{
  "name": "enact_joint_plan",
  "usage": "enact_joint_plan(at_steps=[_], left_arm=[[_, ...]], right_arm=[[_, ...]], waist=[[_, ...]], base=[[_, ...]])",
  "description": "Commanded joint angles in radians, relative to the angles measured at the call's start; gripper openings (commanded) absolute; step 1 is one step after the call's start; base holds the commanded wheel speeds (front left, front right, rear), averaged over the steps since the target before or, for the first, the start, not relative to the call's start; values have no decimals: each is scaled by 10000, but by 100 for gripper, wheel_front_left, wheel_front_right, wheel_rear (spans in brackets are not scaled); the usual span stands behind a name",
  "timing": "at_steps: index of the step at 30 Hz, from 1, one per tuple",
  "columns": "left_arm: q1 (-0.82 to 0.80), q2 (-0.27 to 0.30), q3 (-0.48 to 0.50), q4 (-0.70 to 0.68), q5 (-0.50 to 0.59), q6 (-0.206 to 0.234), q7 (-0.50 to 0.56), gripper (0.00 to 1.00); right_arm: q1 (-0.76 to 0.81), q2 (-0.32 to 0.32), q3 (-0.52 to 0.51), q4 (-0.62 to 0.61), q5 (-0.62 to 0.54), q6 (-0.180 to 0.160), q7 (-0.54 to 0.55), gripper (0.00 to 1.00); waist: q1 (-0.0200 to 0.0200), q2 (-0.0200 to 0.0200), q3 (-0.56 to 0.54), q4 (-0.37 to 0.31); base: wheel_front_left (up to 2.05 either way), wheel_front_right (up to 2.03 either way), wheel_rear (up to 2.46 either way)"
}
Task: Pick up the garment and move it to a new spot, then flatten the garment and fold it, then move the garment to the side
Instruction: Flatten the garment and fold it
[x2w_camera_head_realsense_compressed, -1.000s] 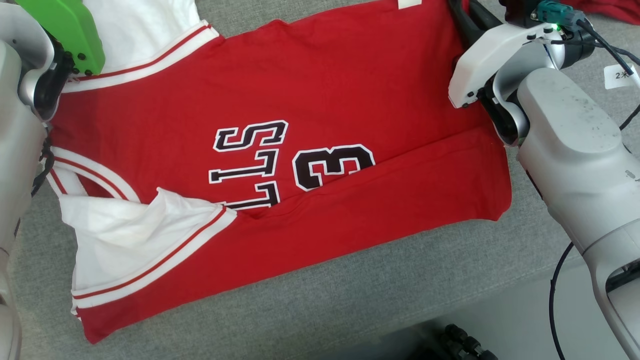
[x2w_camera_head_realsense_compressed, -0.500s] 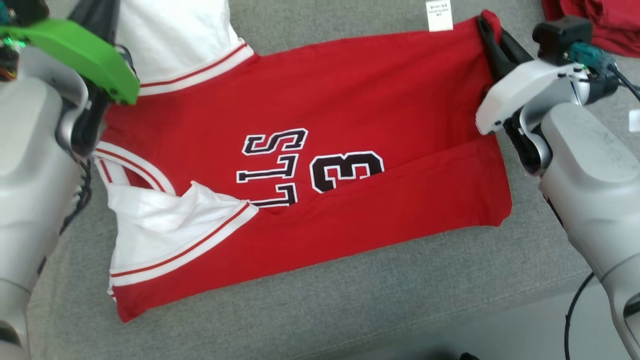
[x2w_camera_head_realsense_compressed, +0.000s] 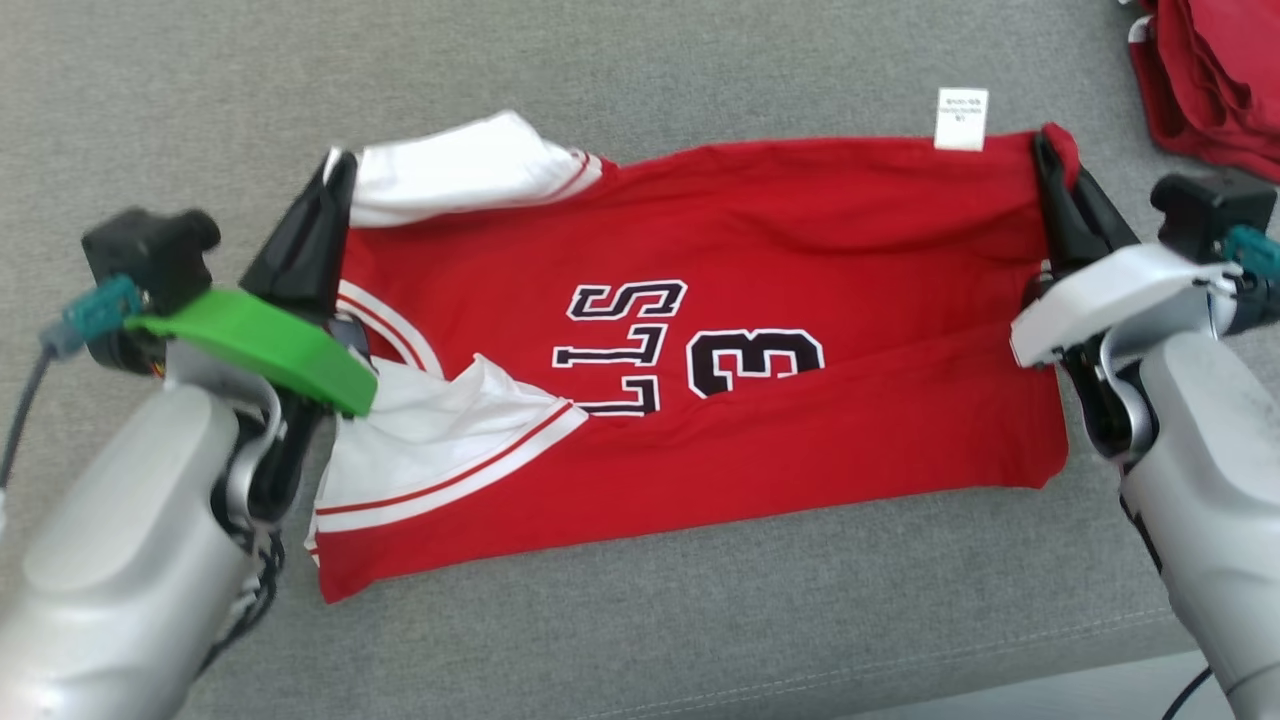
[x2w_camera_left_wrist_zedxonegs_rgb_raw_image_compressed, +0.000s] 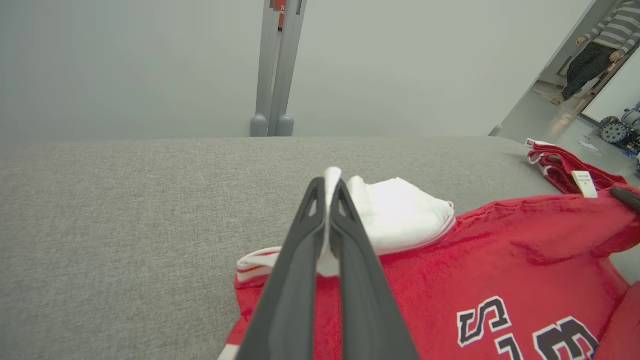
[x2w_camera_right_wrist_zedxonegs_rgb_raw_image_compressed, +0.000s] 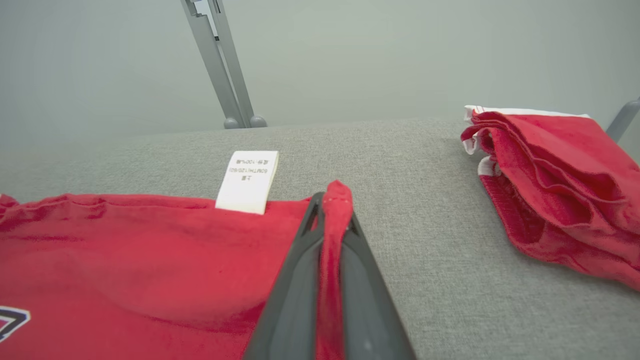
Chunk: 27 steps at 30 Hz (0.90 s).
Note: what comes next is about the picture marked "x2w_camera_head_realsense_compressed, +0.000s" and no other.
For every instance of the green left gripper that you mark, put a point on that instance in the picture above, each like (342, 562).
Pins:
(260, 335)

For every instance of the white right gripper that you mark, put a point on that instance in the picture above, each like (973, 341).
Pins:
(1120, 295)

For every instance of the red and white basketball jersey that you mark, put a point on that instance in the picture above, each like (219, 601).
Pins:
(800, 450)

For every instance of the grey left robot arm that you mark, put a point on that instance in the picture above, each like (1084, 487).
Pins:
(120, 560)

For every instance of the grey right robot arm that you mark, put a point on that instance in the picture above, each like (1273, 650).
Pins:
(1220, 480)

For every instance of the dark red folded garment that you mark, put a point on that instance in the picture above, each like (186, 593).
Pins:
(1220, 80)

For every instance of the grey fabric sofa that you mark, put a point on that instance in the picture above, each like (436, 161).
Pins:
(700, 620)

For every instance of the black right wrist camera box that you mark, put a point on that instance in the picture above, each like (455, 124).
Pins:
(1210, 210)

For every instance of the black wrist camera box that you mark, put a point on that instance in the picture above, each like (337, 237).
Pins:
(150, 250)
(1210, 210)

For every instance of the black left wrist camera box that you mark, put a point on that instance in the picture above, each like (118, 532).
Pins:
(150, 250)

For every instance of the teal right camera connector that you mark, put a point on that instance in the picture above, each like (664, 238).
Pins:
(1255, 250)

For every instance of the teal camera connector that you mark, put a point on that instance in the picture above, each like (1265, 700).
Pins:
(1255, 250)
(95, 310)

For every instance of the teal left camera connector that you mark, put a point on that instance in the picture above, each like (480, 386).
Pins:
(95, 310)

